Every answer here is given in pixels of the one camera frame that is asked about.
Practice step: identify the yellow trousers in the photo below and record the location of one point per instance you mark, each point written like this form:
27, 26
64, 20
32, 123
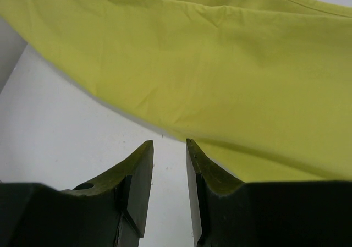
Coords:
263, 86

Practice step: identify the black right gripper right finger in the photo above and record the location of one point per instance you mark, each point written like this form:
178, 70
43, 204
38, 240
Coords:
225, 211

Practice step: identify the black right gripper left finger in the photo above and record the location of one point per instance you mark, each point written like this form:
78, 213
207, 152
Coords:
107, 210

